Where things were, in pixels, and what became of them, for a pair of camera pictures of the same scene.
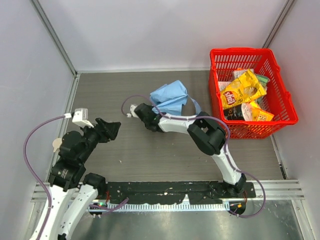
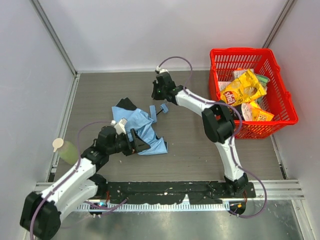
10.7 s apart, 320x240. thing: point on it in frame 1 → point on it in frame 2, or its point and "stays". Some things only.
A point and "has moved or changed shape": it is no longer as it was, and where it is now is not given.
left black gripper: (102, 130) → (130, 142)
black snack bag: (234, 113) stays
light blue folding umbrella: (168, 98) has moved or changed shape
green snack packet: (263, 79) stays
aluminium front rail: (160, 207) stays
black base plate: (199, 192) stays
